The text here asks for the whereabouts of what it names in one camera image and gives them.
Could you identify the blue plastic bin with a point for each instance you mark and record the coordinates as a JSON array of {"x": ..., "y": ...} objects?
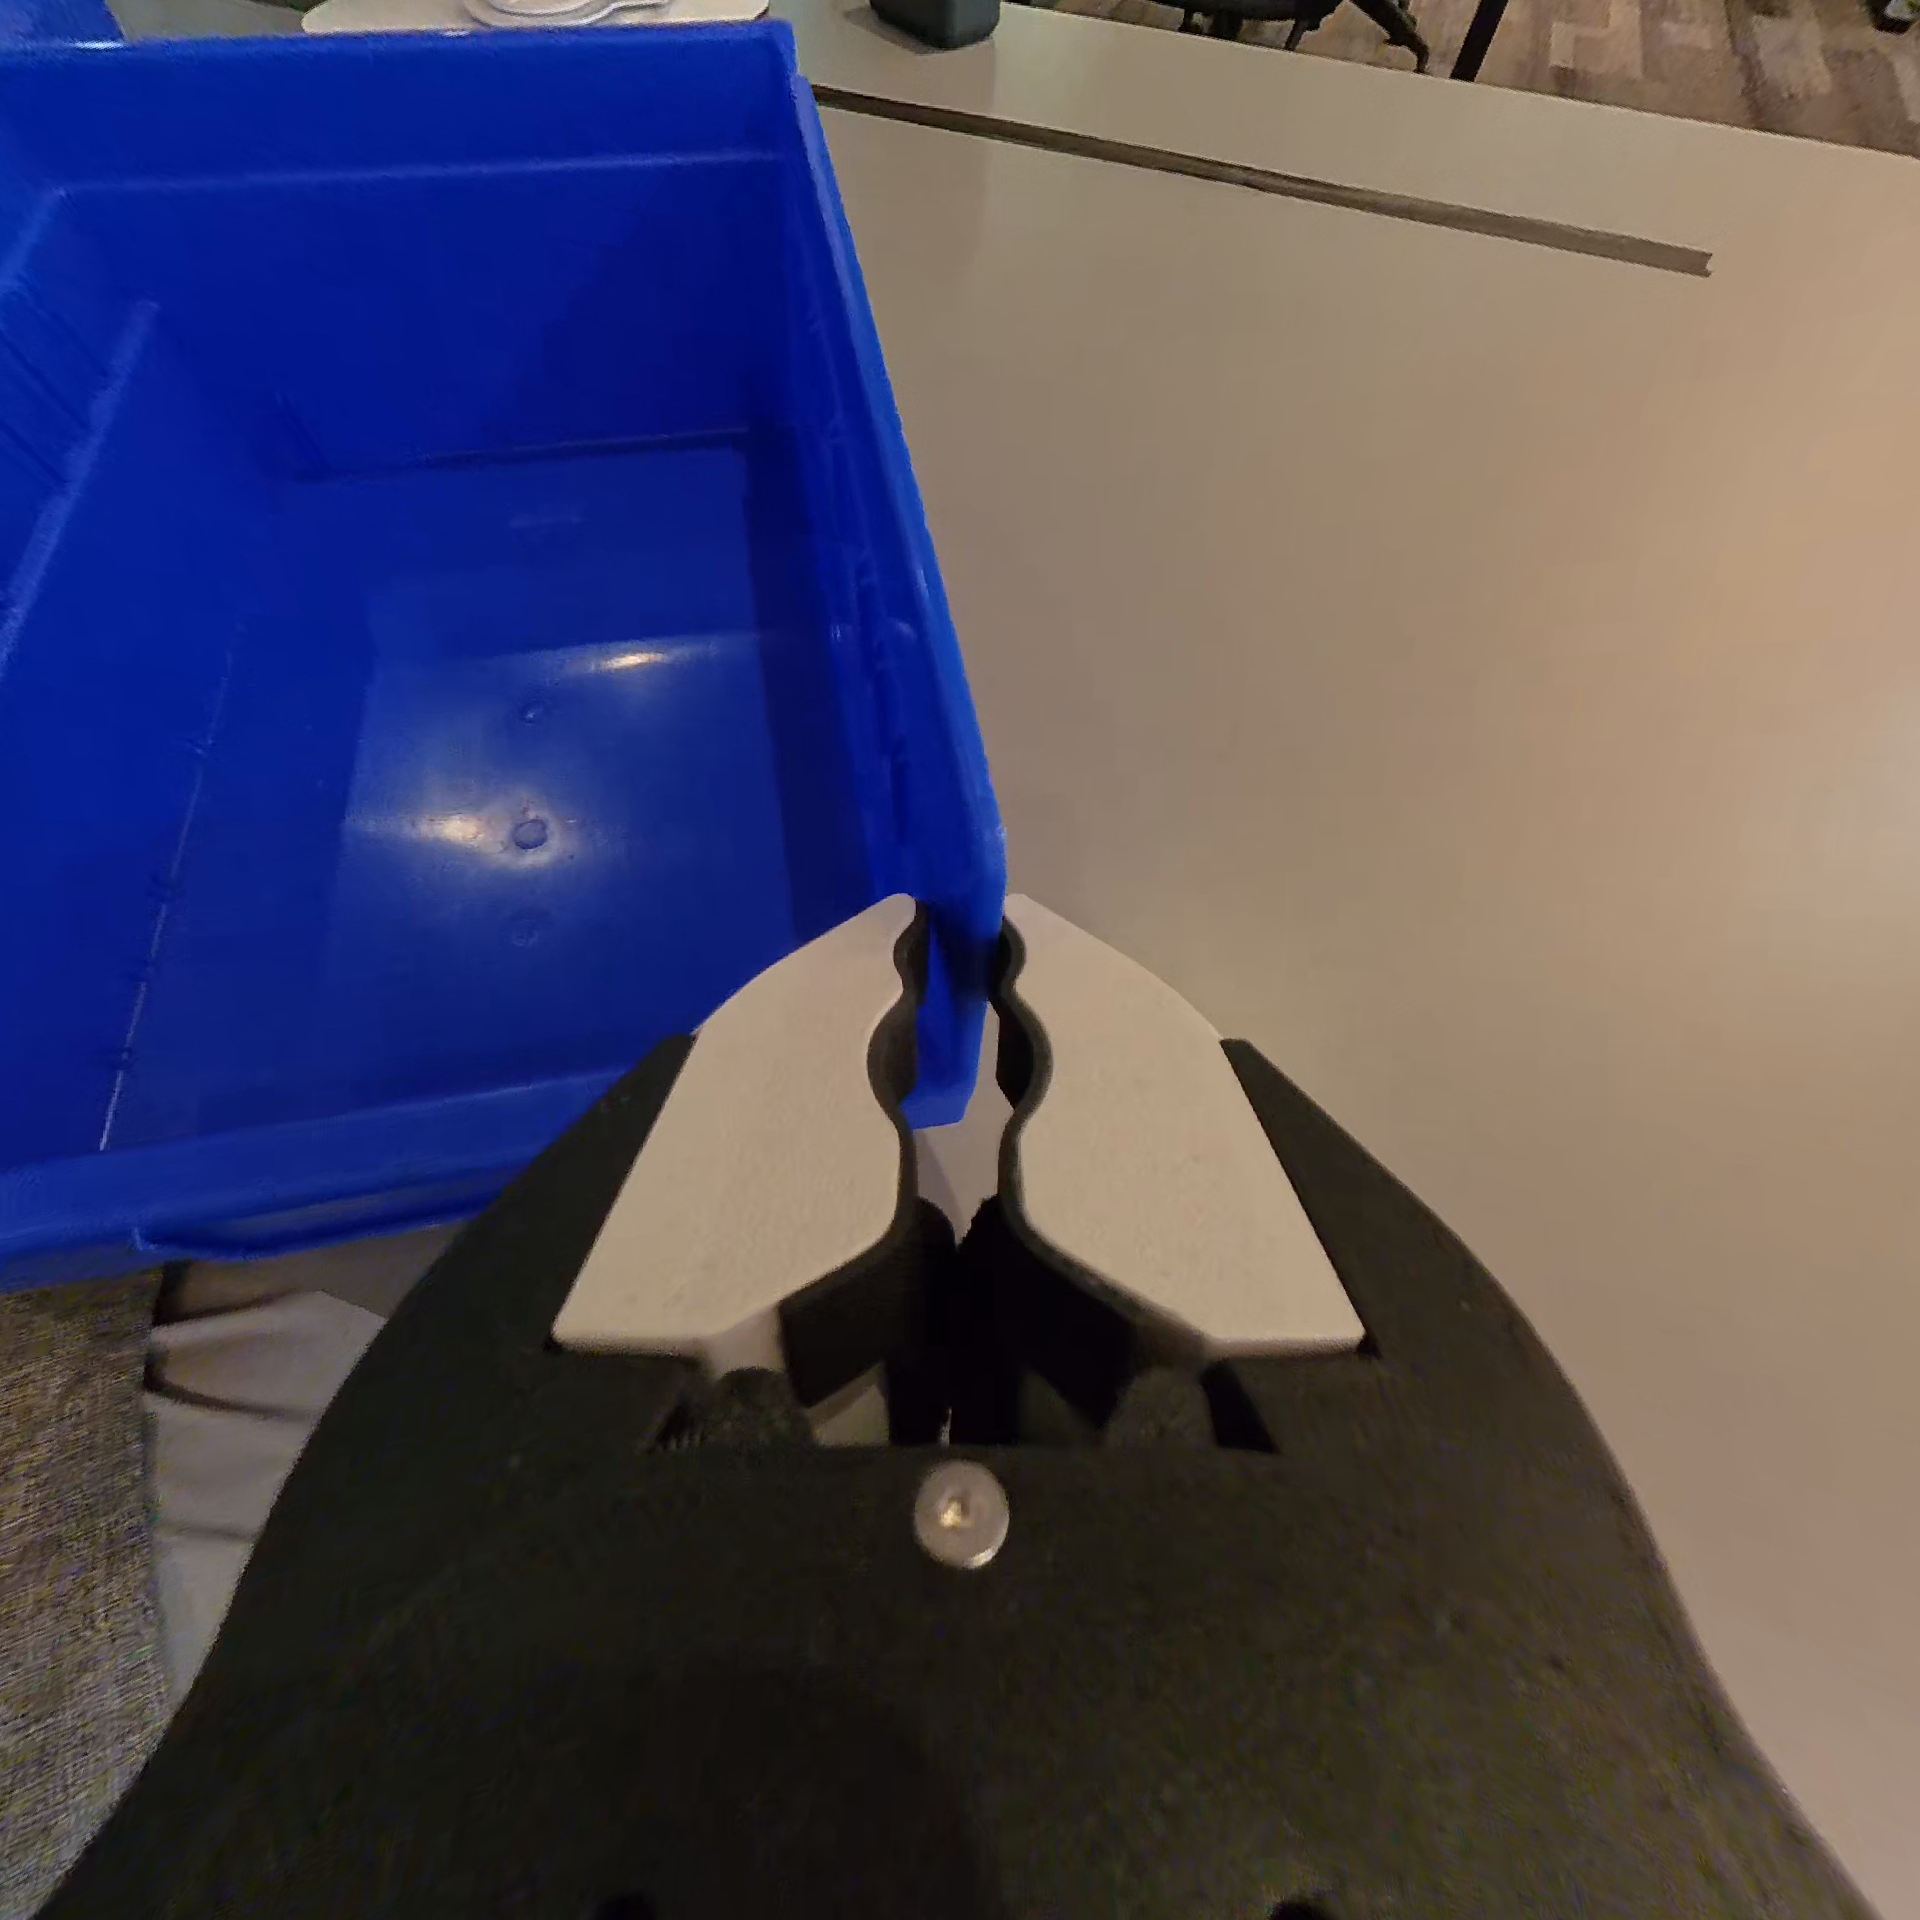
[{"x": 524, "y": 600}]

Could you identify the black power adapter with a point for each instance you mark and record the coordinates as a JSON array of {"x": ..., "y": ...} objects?
[{"x": 934, "y": 22}]

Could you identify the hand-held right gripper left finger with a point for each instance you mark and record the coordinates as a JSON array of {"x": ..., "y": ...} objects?
[{"x": 750, "y": 1171}]

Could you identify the white stand base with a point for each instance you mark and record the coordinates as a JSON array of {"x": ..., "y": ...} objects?
[{"x": 524, "y": 12}]

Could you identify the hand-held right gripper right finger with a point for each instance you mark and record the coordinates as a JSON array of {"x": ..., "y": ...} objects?
[{"x": 1171, "y": 1171}]

